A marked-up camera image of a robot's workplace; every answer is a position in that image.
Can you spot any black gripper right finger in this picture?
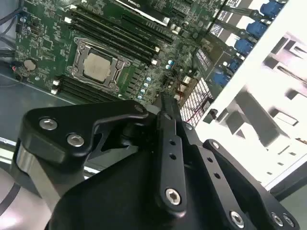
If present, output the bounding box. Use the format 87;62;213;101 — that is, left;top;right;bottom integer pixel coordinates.
165;94;300;230

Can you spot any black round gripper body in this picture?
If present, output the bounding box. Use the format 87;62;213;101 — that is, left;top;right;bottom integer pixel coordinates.
49;118;227;230

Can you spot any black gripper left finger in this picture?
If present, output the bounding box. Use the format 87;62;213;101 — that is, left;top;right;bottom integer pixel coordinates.
13;92;188;215

